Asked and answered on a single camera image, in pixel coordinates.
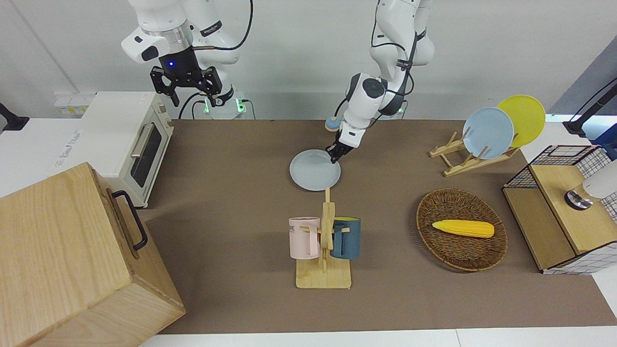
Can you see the pink mug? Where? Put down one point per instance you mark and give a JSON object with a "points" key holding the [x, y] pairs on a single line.
{"points": [[302, 238]]}

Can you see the white toaster oven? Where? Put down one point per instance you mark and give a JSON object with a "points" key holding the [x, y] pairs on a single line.
{"points": [[111, 140]]}

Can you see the blue knob on wooden base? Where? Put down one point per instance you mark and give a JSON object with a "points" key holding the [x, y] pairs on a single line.
{"points": [[331, 125]]}

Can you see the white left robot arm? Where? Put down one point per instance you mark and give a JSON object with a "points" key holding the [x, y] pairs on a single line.
{"points": [[395, 29]]}

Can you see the gray plate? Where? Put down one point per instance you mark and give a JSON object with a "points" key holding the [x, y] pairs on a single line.
{"points": [[313, 171]]}

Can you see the yellow corn cob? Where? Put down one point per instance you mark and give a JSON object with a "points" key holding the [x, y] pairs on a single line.
{"points": [[465, 228]]}

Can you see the brown table mat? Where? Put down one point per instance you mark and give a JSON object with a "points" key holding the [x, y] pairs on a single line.
{"points": [[231, 202]]}

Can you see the large wooden box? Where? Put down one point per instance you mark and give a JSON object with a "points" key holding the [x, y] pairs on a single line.
{"points": [[62, 255]]}

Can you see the light blue plate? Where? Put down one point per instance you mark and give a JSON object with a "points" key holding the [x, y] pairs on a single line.
{"points": [[489, 135]]}

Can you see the wooden plate rack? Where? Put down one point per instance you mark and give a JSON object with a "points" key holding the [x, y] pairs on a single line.
{"points": [[462, 166]]}

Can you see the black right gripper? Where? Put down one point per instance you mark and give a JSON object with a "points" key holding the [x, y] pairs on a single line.
{"points": [[185, 77]]}

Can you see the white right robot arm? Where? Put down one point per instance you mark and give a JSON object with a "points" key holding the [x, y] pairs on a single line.
{"points": [[159, 19]]}

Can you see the brown wicker basket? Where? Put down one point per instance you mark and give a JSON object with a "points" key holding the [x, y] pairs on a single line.
{"points": [[458, 253]]}

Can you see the yellow plate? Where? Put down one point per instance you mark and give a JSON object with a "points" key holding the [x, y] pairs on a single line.
{"points": [[528, 118]]}

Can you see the wooden mug tree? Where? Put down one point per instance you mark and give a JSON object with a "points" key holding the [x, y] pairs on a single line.
{"points": [[322, 277]]}

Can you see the blue object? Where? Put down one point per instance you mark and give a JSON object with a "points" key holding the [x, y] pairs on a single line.
{"points": [[608, 142]]}

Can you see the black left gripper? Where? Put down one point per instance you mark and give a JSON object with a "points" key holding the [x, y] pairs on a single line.
{"points": [[346, 146]]}

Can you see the black mount bracket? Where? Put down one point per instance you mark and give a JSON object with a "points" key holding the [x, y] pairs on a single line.
{"points": [[12, 120]]}

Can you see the dark blue mug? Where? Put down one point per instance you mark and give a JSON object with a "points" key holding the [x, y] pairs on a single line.
{"points": [[348, 240]]}

